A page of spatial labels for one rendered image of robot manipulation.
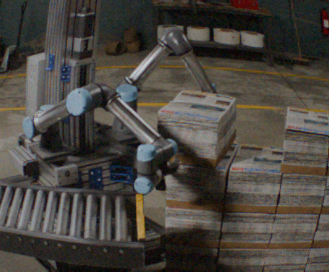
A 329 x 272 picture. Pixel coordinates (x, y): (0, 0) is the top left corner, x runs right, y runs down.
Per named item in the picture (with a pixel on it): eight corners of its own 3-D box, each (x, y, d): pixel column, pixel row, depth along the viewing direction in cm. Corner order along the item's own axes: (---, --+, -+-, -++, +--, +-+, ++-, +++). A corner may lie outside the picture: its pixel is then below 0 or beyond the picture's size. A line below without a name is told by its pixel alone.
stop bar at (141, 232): (143, 197, 279) (143, 193, 279) (146, 242, 239) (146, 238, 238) (136, 197, 279) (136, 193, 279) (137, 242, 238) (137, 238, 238)
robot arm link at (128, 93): (115, 116, 345) (115, 91, 341) (114, 108, 358) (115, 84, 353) (138, 115, 346) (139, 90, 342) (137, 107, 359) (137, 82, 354)
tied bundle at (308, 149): (284, 146, 330) (286, 106, 323) (326, 151, 324) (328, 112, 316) (279, 173, 296) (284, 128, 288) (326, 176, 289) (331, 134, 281)
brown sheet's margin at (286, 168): (284, 146, 330) (285, 138, 328) (325, 150, 323) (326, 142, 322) (280, 172, 295) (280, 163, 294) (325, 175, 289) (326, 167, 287)
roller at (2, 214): (14, 194, 281) (13, 185, 279) (3, 235, 237) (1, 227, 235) (6, 193, 281) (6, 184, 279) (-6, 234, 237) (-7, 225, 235)
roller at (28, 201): (35, 197, 282) (34, 188, 280) (27, 240, 237) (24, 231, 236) (27, 196, 281) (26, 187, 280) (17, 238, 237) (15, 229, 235)
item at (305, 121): (287, 108, 320) (287, 106, 320) (328, 115, 314) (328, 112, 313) (284, 129, 286) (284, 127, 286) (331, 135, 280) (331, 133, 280)
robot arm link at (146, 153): (149, 139, 280) (149, 164, 283) (132, 147, 271) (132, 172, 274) (165, 143, 276) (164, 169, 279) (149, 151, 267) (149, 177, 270)
